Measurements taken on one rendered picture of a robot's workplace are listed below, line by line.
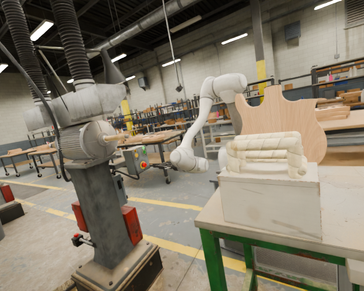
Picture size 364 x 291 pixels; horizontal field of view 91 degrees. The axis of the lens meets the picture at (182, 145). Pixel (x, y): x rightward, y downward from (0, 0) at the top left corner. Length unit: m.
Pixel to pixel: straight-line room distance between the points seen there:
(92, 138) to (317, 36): 11.55
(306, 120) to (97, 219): 1.37
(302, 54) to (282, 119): 11.00
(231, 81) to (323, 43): 10.85
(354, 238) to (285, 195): 0.20
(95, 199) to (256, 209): 1.10
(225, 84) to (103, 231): 1.32
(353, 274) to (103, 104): 1.02
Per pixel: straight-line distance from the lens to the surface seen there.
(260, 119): 0.89
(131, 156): 1.40
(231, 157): 0.58
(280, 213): 0.61
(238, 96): 0.91
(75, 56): 1.16
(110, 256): 1.64
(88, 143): 1.20
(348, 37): 12.10
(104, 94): 0.96
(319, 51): 11.89
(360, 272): 0.65
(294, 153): 0.54
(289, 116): 0.88
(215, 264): 0.83
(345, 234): 0.69
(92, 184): 1.41
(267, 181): 0.57
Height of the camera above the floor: 1.33
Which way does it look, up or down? 11 degrees down
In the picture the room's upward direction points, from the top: 11 degrees counter-clockwise
